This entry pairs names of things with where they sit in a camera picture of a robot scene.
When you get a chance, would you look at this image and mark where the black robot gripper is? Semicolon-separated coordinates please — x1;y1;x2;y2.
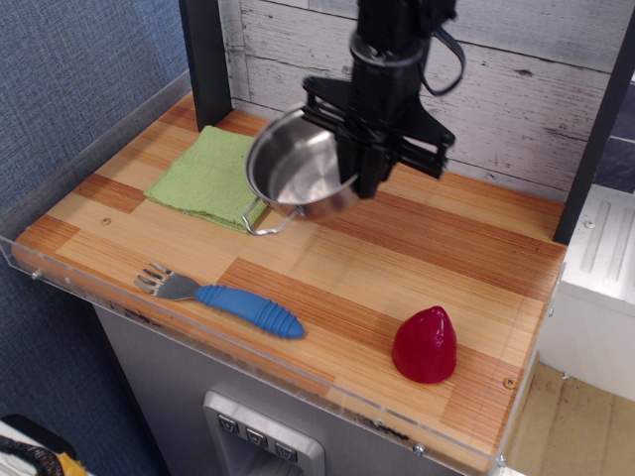
303;49;454;199

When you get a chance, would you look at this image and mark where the stainless steel sauce pot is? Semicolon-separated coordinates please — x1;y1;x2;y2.
241;106;359;236

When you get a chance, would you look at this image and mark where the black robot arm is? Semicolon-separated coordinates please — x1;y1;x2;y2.
303;1;465;199

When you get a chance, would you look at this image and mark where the green folded cloth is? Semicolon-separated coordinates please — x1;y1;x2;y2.
144;126;267;233

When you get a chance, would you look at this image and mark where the red plastic strawberry toy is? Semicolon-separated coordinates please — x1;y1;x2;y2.
392;305;457;384

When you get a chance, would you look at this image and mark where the white toy sink unit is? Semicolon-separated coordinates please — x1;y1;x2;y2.
537;185;634;400

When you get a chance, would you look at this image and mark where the grey cabinet with dispenser panel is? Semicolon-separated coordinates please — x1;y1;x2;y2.
92;302;467;476

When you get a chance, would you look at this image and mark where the clear acrylic edge guard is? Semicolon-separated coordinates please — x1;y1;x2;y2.
11;98;565;475

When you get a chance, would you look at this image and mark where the yellow object bottom left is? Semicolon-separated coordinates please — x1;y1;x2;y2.
55;453;90;476

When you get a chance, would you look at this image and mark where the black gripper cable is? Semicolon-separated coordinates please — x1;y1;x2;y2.
419;24;468;97

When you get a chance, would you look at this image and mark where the dark left frame post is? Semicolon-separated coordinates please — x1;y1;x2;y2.
179;0;233;130

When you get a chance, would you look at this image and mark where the dark frame post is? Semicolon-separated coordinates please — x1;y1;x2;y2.
179;0;233;130
553;13;634;245

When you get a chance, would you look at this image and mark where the dark right frame post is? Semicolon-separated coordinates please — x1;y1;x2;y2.
553;13;634;245

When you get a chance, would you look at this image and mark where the blue handled metal fork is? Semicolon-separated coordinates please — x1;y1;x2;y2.
134;262;305;339

